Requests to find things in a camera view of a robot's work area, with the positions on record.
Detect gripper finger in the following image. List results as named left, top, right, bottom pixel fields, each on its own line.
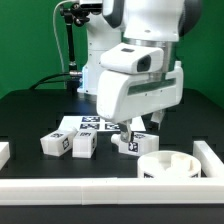
left=119, top=120, right=132, bottom=143
left=150, top=110, right=165, bottom=130

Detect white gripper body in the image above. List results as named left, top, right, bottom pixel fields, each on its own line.
left=96, top=61, right=183, bottom=123

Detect white round stool seat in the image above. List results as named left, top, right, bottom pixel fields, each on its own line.
left=137, top=150, right=201, bottom=178

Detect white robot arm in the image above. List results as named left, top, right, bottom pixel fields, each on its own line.
left=78, top=0, right=201, bottom=142

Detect white marker sheet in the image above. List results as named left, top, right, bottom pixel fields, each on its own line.
left=57, top=115, right=147, bottom=133

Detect white front border rail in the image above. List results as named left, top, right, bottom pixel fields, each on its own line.
left=0, top=178, right=224, bottom=205

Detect black cables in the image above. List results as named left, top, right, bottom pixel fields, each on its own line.
left=29, top=73, right=81, bottom=90

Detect black camera stand pole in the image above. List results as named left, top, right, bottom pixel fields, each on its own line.
left=60, top=3, right=89, bottom=92

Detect white cable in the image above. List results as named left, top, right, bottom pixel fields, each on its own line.
left=52, top=0, right=74, bottom=73

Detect white left border rail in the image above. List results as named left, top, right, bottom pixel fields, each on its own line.
left=0, top=142, right=10, bottom=170

